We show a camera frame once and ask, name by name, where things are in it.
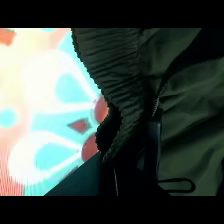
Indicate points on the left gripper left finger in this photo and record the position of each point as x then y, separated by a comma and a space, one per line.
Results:
90, 180

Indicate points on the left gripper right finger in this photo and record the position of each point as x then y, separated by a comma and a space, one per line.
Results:
130, 183

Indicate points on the dark green jacket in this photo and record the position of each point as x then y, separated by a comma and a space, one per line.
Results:
186, 110

